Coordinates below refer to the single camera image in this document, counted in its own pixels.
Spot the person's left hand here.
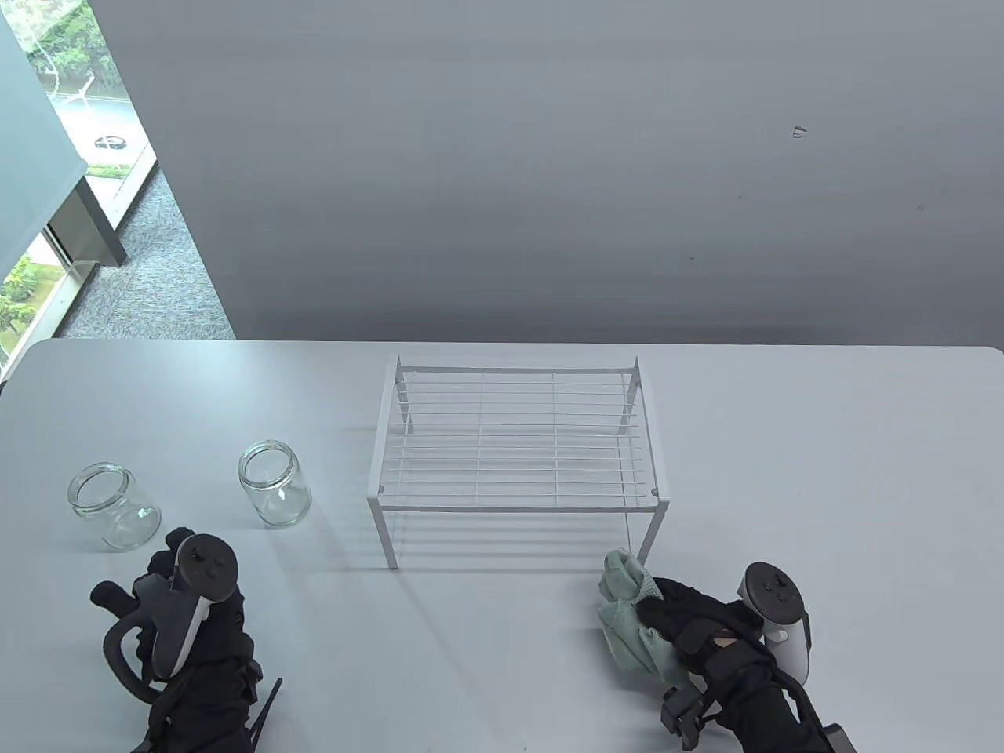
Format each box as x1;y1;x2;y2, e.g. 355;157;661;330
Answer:
90;528;257;695

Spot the person's right hand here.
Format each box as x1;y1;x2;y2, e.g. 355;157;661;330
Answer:
637;578;785;703

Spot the green fish scale cleaning cloth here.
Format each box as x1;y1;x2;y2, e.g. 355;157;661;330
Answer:
598;551;683;682

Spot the grey white hand controller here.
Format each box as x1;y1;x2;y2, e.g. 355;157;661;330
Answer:
737;562;813;685
102;533;238;703

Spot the clear glass jar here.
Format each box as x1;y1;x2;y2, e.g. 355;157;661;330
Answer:
67;462;162;552
238;441;312;529

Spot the person's left forearm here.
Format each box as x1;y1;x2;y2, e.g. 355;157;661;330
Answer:
145;675;264;753

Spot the person's right forearm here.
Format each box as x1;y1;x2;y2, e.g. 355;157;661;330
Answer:
702;675;832;753

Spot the grey metal beam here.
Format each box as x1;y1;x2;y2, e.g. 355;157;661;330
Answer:
45;169;128;269

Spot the pale grey partition panel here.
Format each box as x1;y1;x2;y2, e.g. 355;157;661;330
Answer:
0;20;87;277

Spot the window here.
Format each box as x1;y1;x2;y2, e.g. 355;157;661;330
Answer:
0;0;159;376

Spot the white wire shelf rack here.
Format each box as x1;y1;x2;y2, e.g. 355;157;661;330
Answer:
367;355;670;572

